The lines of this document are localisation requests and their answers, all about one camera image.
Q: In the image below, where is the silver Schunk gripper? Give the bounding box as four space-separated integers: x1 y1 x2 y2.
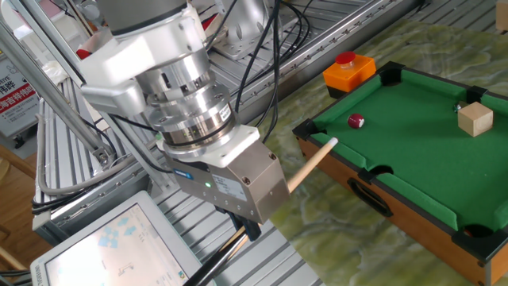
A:
163 138 291 242

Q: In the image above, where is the wooden pool cue black butt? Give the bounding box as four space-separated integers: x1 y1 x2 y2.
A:
182 137 340 286

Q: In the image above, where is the dark red pool ball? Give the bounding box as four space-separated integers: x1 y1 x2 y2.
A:
347 112 366 130

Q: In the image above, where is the mini green pool table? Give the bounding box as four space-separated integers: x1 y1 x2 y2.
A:
292 60 508 286

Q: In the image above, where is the green marble pattern board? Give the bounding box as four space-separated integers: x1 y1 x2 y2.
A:
212 18 508 286

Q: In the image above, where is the white teach pendant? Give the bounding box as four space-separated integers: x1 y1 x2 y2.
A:
29 190 217 286

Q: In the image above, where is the orange emergency stop button box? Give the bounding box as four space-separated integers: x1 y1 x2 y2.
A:
321 50 378 100

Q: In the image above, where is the colour block cloth bag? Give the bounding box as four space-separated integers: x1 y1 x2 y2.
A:
75 15 219 132

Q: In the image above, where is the white sign red band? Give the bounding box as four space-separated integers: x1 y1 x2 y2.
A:
0 49 41 139

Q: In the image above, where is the wooden cube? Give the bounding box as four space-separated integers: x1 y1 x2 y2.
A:
457 101 495 138

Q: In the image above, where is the brown cardboard box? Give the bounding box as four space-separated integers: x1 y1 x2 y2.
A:
495 0 508 33

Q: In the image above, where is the gray hose cable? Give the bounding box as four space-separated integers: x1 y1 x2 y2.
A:
34 113 160 196

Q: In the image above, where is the aluminium diagonal frame brace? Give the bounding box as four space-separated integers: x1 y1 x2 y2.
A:
0 21 117 167

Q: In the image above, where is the aluminium frame post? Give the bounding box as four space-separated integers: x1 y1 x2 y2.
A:
7 0 175 191

